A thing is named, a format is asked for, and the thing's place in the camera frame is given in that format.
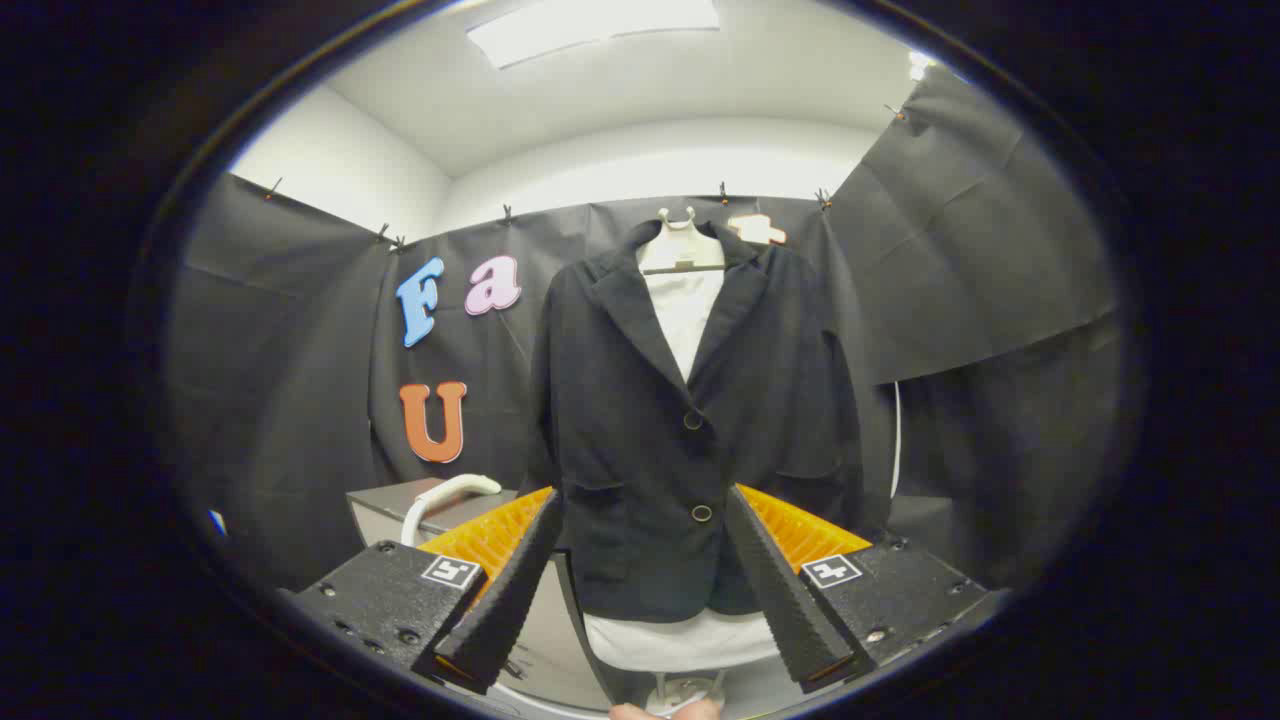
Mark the grey cabinet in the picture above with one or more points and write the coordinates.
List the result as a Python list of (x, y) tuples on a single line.
[(380, 520)]

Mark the ceiling light panel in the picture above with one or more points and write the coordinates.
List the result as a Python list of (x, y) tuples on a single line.
[(590, 25)]

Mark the white clothes hanger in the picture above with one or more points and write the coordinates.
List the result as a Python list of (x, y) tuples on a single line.
[(680, 250)]

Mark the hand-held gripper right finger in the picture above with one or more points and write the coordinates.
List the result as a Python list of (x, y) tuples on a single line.
[(780, 590)]

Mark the black backdrop cloth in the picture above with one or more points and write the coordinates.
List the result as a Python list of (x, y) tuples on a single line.
[(300, 400)]

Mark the black blazer jacket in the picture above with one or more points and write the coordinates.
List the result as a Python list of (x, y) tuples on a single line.
[(640, 450)]

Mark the white stand base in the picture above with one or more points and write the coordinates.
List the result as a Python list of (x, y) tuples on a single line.
[(690, 692)]

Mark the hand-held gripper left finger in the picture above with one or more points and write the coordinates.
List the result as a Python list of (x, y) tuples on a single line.
[(515, 590)]

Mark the white shirt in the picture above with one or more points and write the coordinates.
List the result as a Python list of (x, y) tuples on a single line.
[(685, 310)]

